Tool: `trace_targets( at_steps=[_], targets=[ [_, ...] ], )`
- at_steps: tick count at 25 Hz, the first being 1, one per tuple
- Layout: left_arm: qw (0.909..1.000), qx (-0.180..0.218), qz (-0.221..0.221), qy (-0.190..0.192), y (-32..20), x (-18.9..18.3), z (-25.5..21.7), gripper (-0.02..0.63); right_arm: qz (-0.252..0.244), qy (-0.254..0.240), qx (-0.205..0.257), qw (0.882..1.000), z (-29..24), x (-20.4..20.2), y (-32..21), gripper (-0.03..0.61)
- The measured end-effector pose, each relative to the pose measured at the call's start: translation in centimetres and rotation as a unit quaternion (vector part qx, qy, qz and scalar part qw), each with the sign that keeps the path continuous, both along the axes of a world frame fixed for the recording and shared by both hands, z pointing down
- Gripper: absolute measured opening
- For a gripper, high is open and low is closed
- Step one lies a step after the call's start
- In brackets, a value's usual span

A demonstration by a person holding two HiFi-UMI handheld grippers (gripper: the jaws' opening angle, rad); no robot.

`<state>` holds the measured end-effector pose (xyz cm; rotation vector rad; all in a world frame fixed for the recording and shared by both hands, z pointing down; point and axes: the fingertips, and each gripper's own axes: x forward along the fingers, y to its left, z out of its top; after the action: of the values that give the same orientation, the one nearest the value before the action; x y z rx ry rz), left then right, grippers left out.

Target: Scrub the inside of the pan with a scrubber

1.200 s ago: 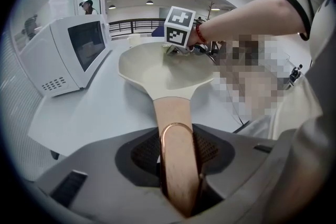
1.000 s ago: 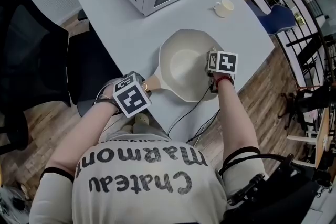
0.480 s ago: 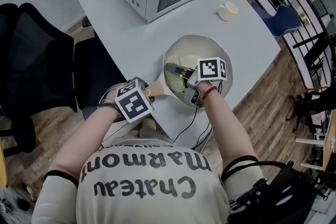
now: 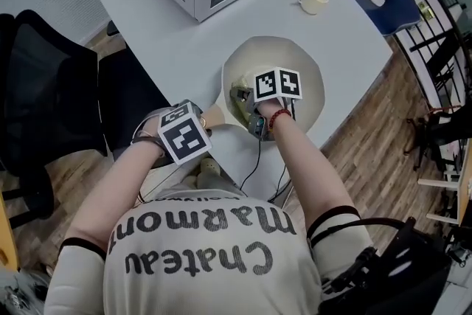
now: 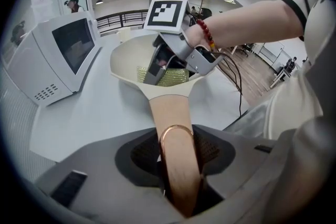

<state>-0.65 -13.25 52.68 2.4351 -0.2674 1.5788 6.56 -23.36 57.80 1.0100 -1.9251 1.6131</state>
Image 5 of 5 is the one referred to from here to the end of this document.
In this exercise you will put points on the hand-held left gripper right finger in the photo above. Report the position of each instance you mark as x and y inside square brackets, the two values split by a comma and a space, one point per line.
[236, 157]

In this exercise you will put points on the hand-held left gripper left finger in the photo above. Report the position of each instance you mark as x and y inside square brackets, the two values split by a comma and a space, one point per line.
[99, 165]

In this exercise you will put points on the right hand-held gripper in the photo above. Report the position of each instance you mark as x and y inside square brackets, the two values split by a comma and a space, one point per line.
[164, 14]

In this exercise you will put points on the person's right forearm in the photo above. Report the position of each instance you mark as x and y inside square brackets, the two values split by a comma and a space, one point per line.
[249, 23]

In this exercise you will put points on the black metal railing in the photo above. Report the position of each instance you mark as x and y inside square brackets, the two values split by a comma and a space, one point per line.
[120, 21]

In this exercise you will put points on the wooden coat rack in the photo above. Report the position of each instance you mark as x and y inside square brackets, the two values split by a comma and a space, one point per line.
[204, 2]

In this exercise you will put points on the white printed t-shirt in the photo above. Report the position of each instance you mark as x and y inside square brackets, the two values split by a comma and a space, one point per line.
[309, 86]

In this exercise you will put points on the white microwave oven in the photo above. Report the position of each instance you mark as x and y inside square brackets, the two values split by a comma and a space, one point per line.
[34, 60]

